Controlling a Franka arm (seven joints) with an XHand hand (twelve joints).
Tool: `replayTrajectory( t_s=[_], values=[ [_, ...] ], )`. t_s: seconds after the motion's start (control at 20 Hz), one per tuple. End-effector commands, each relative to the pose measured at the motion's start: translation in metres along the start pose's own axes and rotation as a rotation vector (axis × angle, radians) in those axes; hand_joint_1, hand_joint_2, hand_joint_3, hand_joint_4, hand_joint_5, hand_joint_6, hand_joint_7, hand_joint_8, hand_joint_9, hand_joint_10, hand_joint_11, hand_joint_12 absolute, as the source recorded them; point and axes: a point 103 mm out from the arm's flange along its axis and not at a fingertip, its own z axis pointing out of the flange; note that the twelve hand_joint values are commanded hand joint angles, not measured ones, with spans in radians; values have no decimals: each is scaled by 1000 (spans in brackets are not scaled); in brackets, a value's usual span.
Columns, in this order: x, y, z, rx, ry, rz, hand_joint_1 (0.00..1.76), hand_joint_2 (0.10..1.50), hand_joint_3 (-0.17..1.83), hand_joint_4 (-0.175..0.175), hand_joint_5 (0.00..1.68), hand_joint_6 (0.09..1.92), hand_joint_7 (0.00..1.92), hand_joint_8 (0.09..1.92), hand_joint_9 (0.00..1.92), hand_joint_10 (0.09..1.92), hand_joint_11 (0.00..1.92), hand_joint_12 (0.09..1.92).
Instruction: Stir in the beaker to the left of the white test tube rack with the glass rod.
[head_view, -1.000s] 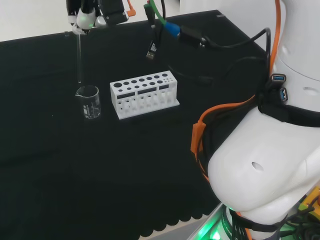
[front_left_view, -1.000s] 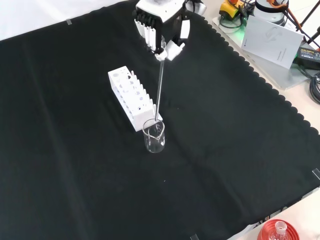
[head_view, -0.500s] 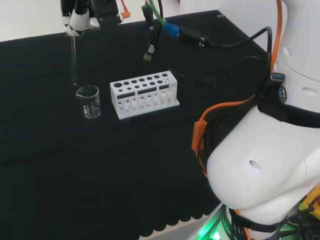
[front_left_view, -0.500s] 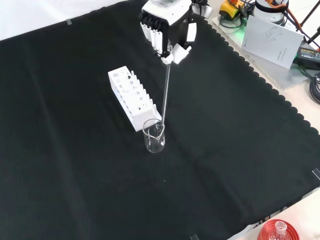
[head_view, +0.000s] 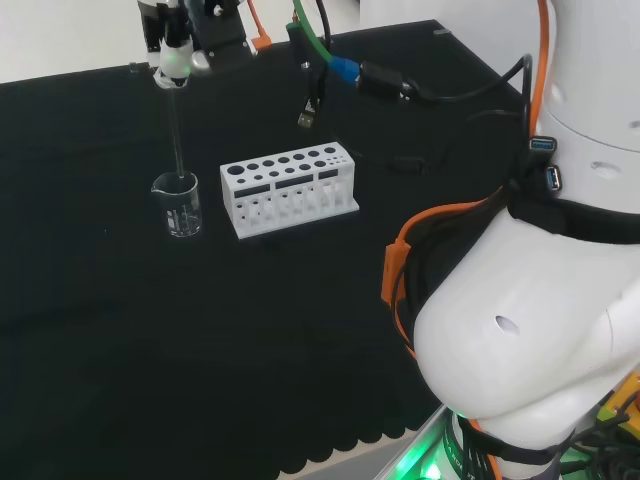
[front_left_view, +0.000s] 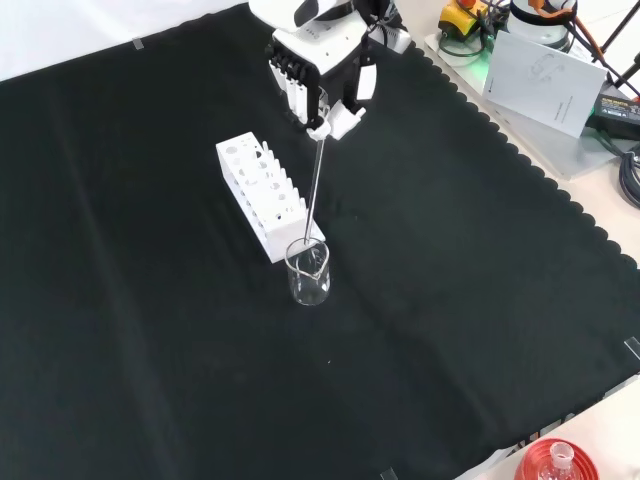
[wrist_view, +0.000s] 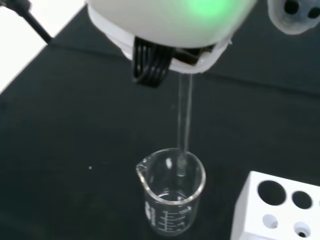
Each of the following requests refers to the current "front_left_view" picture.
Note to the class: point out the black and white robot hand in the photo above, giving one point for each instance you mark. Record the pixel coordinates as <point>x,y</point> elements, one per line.
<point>325,52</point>

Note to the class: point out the red round stand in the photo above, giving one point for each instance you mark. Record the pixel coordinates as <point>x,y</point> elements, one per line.
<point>537,462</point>

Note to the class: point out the white test tube rack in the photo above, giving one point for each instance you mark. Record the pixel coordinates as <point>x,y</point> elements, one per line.
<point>270,220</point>

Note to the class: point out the clear glass beaker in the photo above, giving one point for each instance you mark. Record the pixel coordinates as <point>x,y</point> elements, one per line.
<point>310,290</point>

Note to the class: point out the black tripod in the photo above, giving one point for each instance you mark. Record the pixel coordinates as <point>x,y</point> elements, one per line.
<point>617,55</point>

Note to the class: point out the black bench cloth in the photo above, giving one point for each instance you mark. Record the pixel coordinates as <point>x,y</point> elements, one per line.
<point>150,300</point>

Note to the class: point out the pale booklet board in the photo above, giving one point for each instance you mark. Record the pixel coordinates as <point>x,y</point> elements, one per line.
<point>545,85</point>

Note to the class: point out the black power adapter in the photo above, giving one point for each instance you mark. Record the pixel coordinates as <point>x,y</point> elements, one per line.
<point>617,110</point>

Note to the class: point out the clear glass rod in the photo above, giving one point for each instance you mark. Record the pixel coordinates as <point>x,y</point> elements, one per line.
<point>315,190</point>

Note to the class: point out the clear glass flask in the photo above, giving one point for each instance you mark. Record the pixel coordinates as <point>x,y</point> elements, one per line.
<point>562,460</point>

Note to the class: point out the clear tape strip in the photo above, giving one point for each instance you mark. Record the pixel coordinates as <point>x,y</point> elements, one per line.
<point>137,44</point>
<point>387,473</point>
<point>633,347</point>

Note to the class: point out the yellow stop button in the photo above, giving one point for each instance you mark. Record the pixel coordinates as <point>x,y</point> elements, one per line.
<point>457,17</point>

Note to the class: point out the grey base plate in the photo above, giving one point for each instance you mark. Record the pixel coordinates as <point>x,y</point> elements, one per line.
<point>560,155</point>

